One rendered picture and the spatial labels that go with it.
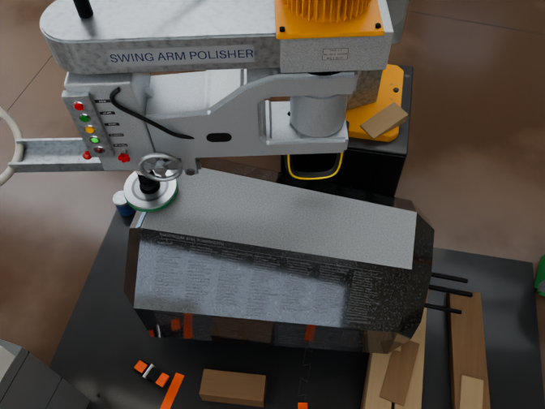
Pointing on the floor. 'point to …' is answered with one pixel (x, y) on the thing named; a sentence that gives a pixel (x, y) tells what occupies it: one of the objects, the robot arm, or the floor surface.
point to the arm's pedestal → (36, 385)
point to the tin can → (122, 204)
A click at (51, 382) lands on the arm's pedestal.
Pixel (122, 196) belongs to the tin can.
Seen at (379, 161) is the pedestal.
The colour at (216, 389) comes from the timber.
